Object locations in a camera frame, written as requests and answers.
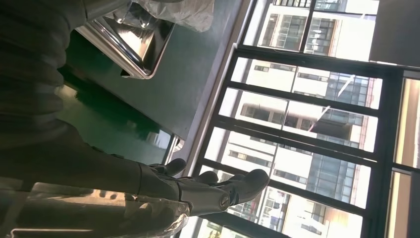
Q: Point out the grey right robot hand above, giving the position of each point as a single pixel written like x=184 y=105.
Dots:
x=98 y=170

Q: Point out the green conveyor belt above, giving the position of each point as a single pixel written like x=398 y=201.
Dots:
x=108 y=128

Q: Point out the steel scale tray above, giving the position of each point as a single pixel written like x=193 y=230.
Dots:
x=131 y=42

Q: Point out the silver conveyor side rail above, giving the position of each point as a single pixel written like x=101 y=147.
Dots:
x=173 y=149

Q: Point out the black window frame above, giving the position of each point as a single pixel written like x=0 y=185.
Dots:
x=384 y=115

